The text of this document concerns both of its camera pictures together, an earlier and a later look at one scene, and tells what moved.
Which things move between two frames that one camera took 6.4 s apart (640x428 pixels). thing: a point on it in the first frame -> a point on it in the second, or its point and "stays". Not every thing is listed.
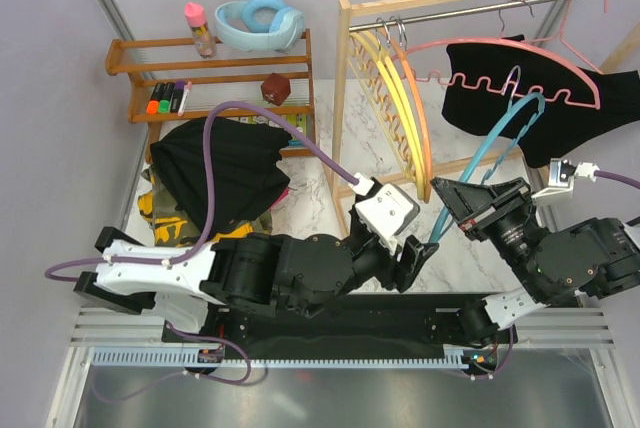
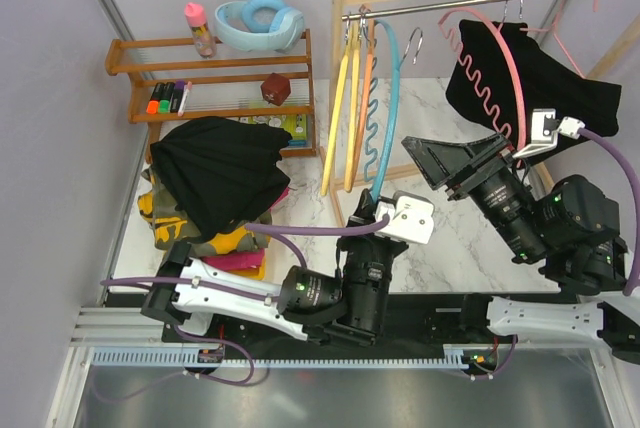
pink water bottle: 196,16 stays
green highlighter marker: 166,97 stays
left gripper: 399,278 -> 368,216
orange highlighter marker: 152,105 stays
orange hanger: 403,50 -> 371,31
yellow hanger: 408,118 -> 354,97
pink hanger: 500,85 -> 481,80
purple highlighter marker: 177,96 stays
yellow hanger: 370,48 -> 347,62
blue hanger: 514,99 -> 372,98
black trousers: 248,173 stays
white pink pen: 184,100 stays
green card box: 300,119 stays
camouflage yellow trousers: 170,230 stays
